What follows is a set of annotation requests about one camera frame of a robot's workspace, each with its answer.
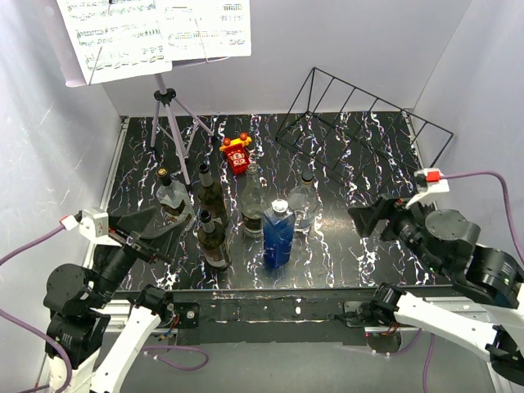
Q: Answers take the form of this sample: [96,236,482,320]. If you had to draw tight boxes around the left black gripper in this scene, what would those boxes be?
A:
[88,205,186,306]

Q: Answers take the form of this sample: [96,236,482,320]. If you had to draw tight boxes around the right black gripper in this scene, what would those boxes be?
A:
[346,192,447,276]

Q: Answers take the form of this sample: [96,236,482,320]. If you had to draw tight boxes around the small clear black-cap bottle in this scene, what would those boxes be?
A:
[156,167,196,233]

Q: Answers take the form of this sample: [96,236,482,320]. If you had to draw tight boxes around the green wine bottle silver neck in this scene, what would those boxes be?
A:
[197,210,231,270]

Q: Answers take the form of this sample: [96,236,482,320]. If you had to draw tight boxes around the clear bottle with blue label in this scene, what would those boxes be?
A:
[287,170,319,235]

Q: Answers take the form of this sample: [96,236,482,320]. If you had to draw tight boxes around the dark green wine bottle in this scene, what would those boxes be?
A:
[197,163,228,227]

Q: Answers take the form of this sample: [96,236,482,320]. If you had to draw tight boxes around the blue glass bottle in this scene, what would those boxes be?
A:
[263,199,296,269]

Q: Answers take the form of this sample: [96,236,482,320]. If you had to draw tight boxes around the tall clear bottle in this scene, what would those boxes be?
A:
[241,162,267,238]

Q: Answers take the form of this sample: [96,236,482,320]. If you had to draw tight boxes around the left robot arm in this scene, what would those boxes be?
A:
[43,207,176,392]

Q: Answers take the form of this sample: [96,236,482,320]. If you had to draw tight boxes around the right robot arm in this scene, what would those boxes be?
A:
[348,195,523,385]

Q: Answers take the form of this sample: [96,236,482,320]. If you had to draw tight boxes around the red yellow toy block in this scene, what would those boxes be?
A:
[219,133,251,175]

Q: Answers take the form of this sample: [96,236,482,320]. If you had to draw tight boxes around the purple music stand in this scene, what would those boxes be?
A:
[34,1,210,183]

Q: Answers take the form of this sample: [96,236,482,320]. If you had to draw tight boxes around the left sheet music page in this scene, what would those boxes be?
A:
[57,1,172,85]

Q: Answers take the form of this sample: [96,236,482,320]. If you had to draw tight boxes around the sheet music page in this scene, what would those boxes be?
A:
[57,1,172,85]
[156,0,251,61]

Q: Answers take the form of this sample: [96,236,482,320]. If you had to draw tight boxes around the right sheet music page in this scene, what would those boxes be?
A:
[156,0,251,61]

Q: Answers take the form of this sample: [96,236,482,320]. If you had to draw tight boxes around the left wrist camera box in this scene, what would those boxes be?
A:
[78,208,112,246]

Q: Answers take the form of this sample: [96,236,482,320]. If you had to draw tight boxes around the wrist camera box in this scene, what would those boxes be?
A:
[405,168,450,209]
[78,208,112,246]

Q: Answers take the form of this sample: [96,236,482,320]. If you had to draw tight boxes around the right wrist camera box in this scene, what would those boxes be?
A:
[405,168,450,209]

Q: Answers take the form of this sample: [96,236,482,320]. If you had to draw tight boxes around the black wire wine rack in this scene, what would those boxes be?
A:
[275,67,454,196]

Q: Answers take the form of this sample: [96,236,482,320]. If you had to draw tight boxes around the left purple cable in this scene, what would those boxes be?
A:
[0,216,79,393]

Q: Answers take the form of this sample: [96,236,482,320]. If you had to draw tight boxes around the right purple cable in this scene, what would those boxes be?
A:
[421,170,524,393]

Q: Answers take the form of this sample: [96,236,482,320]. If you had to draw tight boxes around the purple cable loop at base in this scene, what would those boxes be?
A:
[138,341,210,373]

